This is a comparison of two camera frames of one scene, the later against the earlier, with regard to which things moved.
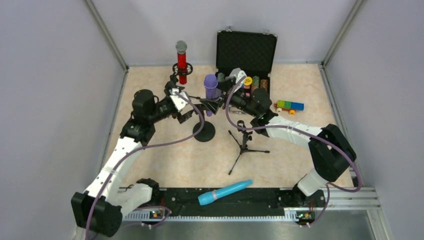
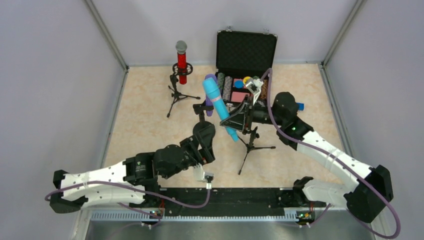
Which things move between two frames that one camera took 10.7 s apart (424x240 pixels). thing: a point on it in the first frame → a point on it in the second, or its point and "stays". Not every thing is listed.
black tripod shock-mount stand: [174, 78] stays
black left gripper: [185, 114] → [202, 111]
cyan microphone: [209, 197] → [210, 86]
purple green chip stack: [220, 77] stays
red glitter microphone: [181, 47] stays
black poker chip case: [252, 53] stays
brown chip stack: [264, 84] stays
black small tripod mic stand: [244, 147] → [253, 135]
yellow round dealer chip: [248, 81] stays
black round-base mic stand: [208, 133] stays
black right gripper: [227, 91] → [248, 113]
